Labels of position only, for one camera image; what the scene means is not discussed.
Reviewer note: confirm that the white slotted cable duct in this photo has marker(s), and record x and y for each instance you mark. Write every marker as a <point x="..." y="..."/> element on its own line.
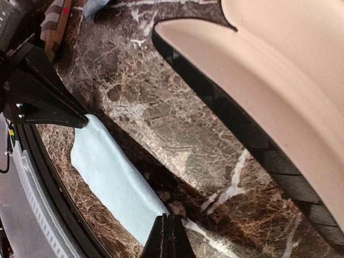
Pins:
<point x="49" y="223"/>

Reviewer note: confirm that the light blue cloth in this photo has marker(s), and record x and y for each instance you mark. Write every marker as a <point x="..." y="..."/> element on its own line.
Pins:
<point x="114" y="180"/>
<point x="91" y="7"/>

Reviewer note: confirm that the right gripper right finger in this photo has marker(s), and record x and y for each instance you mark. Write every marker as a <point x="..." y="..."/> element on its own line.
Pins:
<point x="178" y="243"/>

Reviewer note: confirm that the black front rail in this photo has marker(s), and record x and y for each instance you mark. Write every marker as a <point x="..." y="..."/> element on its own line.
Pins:
<point x="66" y="214"/>

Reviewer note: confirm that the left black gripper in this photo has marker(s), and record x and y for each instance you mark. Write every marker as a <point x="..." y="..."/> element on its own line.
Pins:
<point x="32" y="92"/>

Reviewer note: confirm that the black checkered glasses case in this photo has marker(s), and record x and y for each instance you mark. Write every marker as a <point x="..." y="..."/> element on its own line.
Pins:
<point x="274" y="77"/>

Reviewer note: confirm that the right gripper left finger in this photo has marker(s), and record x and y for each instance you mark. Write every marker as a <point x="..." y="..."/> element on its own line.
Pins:
<point x="156" y="245"/>

